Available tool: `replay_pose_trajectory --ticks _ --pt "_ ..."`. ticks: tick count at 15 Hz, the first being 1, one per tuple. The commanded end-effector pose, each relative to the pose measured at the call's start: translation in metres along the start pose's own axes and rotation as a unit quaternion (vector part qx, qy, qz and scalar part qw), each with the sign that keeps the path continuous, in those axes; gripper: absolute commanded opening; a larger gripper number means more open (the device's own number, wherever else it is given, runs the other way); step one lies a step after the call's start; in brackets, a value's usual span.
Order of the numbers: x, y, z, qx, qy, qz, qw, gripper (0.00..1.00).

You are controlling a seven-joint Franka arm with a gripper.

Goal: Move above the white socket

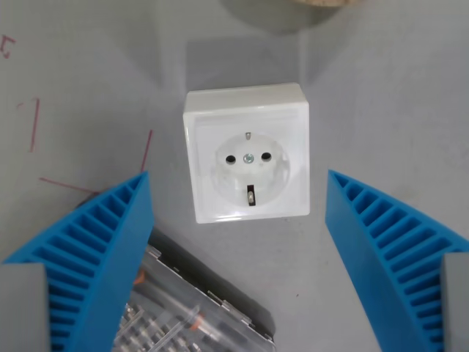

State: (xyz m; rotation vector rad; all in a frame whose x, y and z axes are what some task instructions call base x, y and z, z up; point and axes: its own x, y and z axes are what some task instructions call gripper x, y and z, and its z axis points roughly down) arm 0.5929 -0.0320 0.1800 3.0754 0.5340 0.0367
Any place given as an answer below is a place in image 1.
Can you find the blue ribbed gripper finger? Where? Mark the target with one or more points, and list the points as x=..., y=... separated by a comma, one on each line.
x=110, y=256
x=359, y=256

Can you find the clear plastic bit set case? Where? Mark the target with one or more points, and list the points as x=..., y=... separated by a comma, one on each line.
x=176, y=293

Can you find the white wall socket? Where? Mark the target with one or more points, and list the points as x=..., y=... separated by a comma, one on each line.
x=249, y=161

